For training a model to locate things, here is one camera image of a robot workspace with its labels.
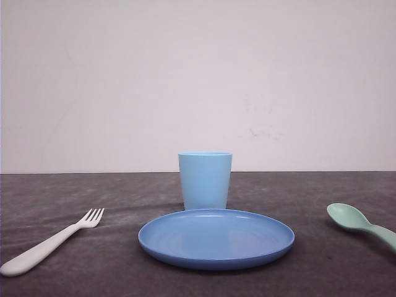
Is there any light blue plastic cup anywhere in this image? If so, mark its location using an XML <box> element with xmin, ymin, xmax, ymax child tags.
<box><xmin>178</xmin><ymin>152</ymin><xmax>233</xmax><ymax>210</ymax></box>

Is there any mint green plastic spoon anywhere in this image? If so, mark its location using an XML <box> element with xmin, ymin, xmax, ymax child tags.
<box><xmin>326</xmin><ymin>203</ymin><xmax>395</xmax><ymax>252</ymax></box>

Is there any white plastic fork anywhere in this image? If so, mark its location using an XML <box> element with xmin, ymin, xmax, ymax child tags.
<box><xmin>1</xmin><ymin>208</ymin><xmax>105</xmax><ymax>277</ymax></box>

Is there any blue plastic plate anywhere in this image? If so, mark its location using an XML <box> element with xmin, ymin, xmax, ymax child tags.
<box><xmin>138</xmin><ymin>209</ymin><xmax>295</xmax><ymax>271</ymax></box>

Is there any dark grey table cloth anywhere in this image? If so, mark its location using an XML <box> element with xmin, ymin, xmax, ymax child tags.
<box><xmin>0</xmin><ymin>171</ymin><xmax>396</xmax><ymax>297</ymax></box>

